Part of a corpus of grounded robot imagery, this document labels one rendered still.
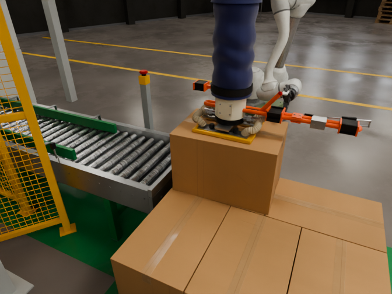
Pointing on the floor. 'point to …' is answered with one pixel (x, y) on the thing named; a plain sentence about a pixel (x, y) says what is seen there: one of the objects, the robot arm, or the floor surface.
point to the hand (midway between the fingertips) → (282, 105)
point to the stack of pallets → (384, 10)
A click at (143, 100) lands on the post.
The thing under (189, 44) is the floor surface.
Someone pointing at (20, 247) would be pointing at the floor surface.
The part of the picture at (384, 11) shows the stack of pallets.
